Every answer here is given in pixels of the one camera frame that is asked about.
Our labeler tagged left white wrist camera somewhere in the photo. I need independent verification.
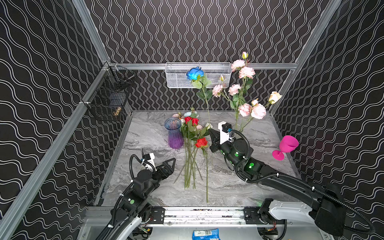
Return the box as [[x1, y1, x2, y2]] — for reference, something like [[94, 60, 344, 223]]
[[142, 153, 156, 172]]

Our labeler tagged red roses bunch stem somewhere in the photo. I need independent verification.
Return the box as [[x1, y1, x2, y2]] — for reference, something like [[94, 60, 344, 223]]
[[174, 108, 212, 189]]

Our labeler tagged red rose lower stem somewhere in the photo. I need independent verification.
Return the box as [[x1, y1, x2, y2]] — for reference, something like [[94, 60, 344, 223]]
[[195, 137, 209, 203]]

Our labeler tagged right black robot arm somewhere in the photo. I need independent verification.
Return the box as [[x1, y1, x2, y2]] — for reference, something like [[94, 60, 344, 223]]
[[208, 124, 376, 237]]

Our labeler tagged pink peony flower stem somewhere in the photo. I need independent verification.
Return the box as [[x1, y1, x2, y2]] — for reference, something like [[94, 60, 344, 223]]
[[230, 51, 257, 127]]

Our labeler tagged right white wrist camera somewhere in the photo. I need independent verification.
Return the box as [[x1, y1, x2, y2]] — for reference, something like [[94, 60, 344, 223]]
[[218, 121, 233, 145]]

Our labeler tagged pink double flower stem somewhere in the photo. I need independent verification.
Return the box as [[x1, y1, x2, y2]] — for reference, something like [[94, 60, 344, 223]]
[[212, 75, 242, 126]]

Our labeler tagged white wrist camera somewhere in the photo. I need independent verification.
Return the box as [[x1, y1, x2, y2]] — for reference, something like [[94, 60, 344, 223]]
[[218, 121, 233, 145], [142, 153, 156, 172]]

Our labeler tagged black wire basket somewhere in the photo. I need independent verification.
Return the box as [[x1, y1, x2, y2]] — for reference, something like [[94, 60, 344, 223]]
[[86, 67, 137, 122]]

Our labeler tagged blue rose flower stem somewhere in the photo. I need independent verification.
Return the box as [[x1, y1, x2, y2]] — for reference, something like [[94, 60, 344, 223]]
[[186, 67, 213, 129]]

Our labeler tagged cream rose flower stem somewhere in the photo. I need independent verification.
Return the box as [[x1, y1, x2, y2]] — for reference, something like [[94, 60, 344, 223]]
[[263, 92, 282, 110]]

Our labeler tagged pale pink flower stem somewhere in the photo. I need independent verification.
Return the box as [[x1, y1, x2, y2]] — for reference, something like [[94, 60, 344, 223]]
[[238, 99, 267, 132]]

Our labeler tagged blue snack packet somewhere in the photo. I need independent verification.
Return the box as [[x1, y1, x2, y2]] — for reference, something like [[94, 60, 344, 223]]
[[192, 229, 220, 240]]

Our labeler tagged white wire mesh basket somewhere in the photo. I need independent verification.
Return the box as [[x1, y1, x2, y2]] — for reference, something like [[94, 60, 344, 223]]
[[165, 62, 232, 89]]

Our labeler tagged purple blue glass vase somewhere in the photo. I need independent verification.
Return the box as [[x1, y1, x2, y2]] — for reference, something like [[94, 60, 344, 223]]
[[165, 117, 184, 150]]

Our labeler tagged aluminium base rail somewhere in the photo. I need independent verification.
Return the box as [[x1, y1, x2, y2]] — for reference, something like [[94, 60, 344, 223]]
[[85, 206, 326, 226]]

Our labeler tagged magenta plastic goblet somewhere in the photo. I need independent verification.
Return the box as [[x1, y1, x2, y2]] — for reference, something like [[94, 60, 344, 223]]
[[272, 136, 299, 161]]

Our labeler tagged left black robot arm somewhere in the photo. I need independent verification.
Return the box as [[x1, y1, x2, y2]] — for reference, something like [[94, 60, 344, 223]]
[[97, 153, 176, 240]]

